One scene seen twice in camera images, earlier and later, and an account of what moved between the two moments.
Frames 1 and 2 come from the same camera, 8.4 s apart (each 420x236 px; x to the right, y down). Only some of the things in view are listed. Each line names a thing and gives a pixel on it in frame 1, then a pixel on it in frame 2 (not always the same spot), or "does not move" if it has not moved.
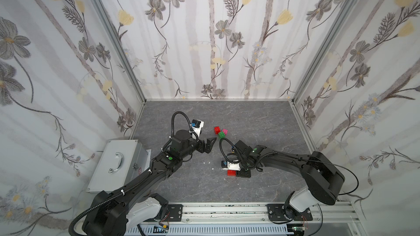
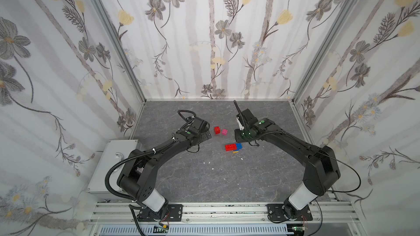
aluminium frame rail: (256, 214) does not move
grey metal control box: (121, 161) does not move
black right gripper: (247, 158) → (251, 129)
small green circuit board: (158, 229) does not move
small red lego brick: (217, 130) does not move
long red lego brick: (231, 172) → (230, 147)
